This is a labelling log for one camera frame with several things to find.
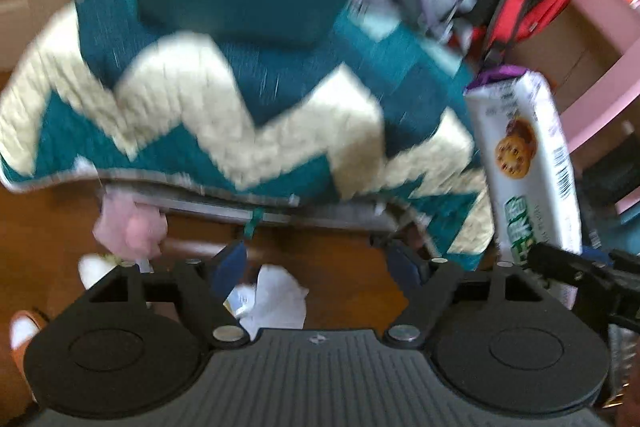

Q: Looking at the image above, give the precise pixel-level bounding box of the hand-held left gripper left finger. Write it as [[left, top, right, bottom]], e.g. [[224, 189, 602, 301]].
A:
[[87, 241, 249, 349]]

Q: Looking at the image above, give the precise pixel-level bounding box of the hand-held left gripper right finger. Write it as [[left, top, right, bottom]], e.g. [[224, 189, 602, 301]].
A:
[[385, 239, 548, 349]]

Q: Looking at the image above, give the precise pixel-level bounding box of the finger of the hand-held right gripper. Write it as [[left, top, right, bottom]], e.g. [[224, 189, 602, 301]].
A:
[[527, 243, 608, 295]]

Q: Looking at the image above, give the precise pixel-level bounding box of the white cookie packet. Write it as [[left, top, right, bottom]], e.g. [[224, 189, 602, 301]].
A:
[[464, 66, 583, 308]]

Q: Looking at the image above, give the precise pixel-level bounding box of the black padded stool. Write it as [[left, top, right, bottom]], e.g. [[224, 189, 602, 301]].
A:
[[582, 147, 640, 218]]

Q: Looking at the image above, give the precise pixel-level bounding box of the teal zigzag quilted blanket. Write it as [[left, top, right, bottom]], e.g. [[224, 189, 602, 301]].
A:
[[0, 0, 496, 270]]

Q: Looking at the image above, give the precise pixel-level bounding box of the brown slipper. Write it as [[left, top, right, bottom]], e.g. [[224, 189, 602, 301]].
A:
[[9, 309, 51, 408]]

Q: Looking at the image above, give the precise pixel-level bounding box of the green strap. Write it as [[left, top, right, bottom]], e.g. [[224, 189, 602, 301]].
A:
[[242, 208, 265, 239]]

